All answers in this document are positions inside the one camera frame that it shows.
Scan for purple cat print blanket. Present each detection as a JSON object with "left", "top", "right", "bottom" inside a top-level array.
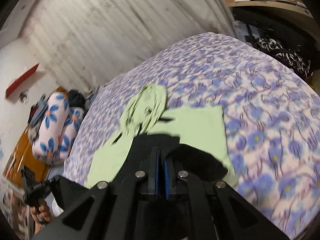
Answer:
[{"left": 61, "top": 31, "right": 320, "bottom": 240}]

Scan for red wall shelf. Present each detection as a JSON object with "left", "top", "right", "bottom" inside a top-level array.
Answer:
[{"left": 5, "top": 64, "right": 40, "bottom": 97}]

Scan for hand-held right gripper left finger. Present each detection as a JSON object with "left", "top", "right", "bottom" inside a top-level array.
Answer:
[{"left": 31, "top": 147, "right": 160, "bottom": 240}]

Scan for black white patterned cloth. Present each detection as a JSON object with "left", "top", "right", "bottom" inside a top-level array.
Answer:
[{"left": 256, "top": 36, "right": 315, "bottom": 81}]

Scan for white cardboard box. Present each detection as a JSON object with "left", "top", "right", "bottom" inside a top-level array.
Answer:
[{"left": 231, "top": 21, "right": 258, "bottom": 43}]

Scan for green and black hooded jacket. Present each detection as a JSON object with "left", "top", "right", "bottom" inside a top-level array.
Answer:
[{"left": 54, "top": 83, "right": 238, "bottom": 212}]

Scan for person's left hand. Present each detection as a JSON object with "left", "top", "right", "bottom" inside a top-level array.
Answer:
[{"left": 30, "top": 203, "right": 55, "bottom": 235}]

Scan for white patterned curtain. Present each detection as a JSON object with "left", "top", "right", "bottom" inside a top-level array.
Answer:
[{"left": 15, "top": 0, "right": 236, "bottom": 98}]

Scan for small rolled floral quilt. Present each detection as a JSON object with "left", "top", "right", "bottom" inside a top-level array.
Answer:
[{"left": 54, "top": 106, "right": 84, "bottom": 166}]

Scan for orange wooden bed frame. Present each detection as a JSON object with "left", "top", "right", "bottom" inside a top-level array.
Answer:
[{"left": 4, "top": 125, "right": 52, "bottom": 183}]

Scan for large rolled floral quilt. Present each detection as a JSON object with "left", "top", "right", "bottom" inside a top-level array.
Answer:
[{"left": 31, "top": 92, "right": 70, "bottom": 161}]

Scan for grey clothes pile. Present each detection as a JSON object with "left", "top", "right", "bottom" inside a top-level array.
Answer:
[{"left": 27, "top": 94, "right": 48, "bottom": 131}]

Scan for dark clothes pile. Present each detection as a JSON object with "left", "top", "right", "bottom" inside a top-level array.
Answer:
[{"left": 68, "top": 89, "right": 87, "bottom": 109}]

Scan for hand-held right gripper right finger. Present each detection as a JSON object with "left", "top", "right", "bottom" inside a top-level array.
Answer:
[{"left": 164, "top": 154, "right": 290, "bottom": 240}]

